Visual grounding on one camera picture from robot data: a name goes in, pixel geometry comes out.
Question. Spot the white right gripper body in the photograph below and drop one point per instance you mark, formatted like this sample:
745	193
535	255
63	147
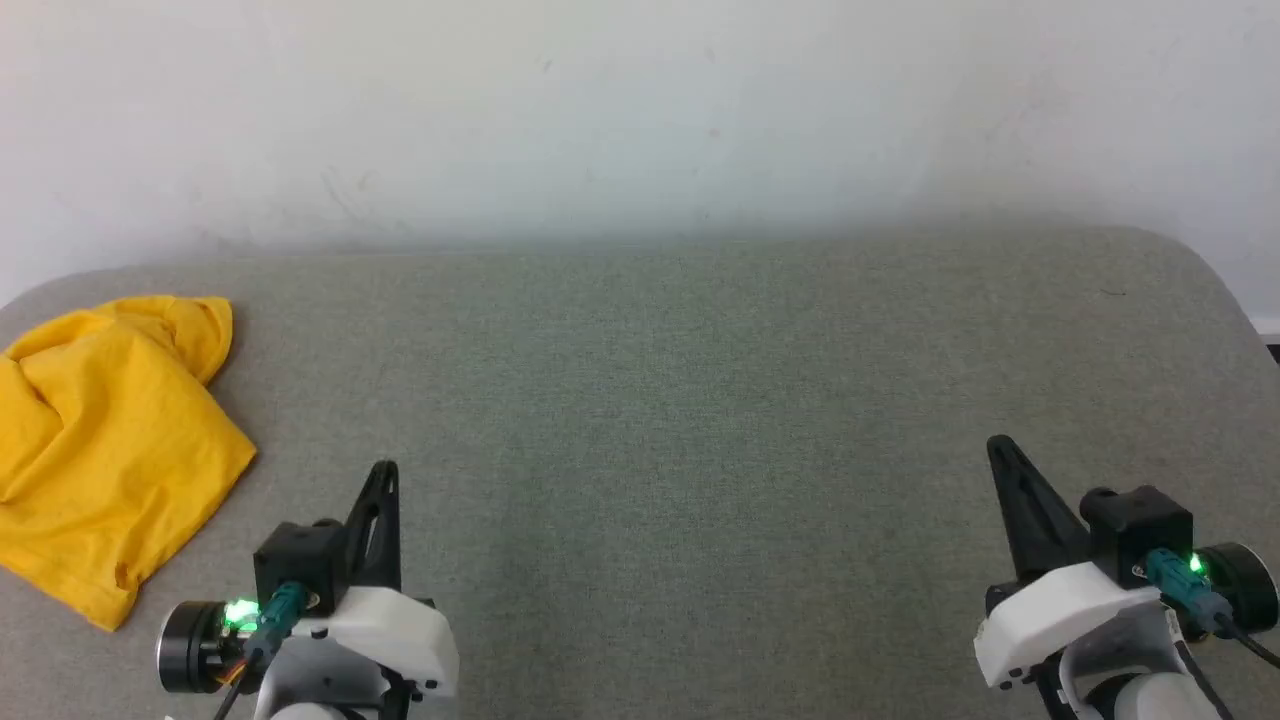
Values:
1060	615

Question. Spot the black round left wrist motor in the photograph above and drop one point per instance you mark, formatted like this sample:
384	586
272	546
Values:
190	650

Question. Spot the black round right wrist motor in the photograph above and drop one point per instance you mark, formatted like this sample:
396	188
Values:
1245	590

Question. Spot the yellow cartoon-face T-shirt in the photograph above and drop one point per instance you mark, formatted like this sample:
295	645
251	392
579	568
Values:
110	450

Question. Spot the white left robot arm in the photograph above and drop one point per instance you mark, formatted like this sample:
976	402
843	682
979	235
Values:
310	714

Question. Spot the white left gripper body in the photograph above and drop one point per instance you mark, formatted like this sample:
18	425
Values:
390	640

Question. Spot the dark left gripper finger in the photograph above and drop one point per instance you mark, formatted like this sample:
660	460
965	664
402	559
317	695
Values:
385	560

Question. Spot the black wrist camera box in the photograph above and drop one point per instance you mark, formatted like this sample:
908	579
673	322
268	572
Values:
1140	525
300	560

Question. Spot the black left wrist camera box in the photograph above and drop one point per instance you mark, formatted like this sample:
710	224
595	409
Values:
300	560

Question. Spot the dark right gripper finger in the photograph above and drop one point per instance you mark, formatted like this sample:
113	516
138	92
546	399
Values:
1040	530

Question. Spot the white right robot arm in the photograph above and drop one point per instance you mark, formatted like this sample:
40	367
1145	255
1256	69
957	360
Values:
1150	700

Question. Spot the grey fabric sofa seat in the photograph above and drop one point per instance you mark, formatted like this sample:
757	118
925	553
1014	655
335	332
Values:
650	450

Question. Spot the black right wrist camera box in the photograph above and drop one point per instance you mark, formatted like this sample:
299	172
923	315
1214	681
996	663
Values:
1140	525

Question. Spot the black round wrist motor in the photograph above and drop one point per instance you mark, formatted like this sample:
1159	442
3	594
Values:
190	650
1245	590

